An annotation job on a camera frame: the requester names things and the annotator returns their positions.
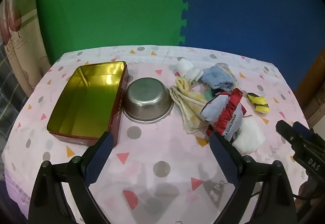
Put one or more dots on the dark blue cloth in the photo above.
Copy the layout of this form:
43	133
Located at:
10	208

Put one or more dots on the brown cardboard box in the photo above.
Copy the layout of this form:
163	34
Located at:
316	86

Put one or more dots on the light blue fluffy sock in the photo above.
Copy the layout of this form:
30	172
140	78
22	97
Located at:
218	79

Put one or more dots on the blue foam mat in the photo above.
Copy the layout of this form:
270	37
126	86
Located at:
254	10

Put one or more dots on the yellow patterned cloth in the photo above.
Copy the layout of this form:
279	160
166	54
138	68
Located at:
188	107

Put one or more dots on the green foam mat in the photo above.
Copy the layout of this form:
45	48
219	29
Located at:
114	5

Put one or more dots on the steel bowl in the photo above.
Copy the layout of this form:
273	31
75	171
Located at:
147	99

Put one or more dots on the red tin box gold inside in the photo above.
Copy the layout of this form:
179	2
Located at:
76	112

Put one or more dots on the pink patterned tablecloth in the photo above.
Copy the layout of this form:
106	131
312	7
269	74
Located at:
157	142

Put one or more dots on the white fluffy sock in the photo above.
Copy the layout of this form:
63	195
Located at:
250	137

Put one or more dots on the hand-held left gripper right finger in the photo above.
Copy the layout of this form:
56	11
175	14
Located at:
223	155

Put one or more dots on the yellow black striped sock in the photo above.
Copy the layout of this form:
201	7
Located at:
259	103

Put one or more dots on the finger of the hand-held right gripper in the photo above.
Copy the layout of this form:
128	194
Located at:
289	133
304	131

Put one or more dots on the grey plaid blanket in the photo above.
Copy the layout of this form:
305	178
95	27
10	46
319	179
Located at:
10	102

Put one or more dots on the teal fluffy sock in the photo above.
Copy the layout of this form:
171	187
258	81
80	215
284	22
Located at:
208	94

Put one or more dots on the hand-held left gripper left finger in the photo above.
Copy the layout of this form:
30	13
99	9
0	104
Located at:
99	160

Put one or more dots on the person's right hand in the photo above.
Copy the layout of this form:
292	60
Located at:
312	191

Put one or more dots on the beige printed curtain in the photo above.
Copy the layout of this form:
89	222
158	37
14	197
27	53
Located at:
20	36

